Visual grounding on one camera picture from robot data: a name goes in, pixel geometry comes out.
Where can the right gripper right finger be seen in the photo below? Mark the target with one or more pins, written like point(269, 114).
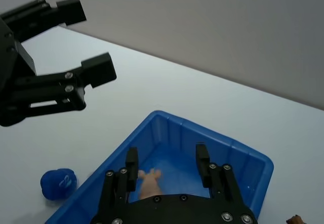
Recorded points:
point(203, 165)

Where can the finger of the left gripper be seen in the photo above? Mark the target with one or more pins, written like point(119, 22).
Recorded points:
point(96, 69)

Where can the blue soft ball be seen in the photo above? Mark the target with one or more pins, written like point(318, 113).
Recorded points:
point(57, 183)

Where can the blue plastic bin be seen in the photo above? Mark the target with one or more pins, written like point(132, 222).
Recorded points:
point(227, 148)

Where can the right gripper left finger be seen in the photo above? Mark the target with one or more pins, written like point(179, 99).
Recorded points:
point(132, 168)

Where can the pink soft toy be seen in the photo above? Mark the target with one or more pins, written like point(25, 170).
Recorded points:
point(150, 183)

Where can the small brown toy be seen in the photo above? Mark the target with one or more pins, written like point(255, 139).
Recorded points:
point(296, 220)

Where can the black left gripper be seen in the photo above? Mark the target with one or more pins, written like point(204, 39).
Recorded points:
point(7, 64)

